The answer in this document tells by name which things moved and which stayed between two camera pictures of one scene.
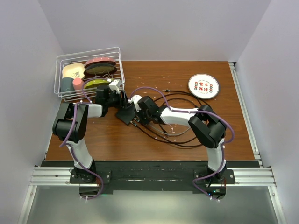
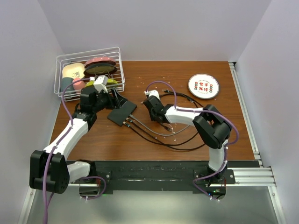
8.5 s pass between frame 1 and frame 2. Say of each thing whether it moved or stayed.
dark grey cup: stayed
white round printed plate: stayed
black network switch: moved
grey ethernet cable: moved
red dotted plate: stayed
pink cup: stayed
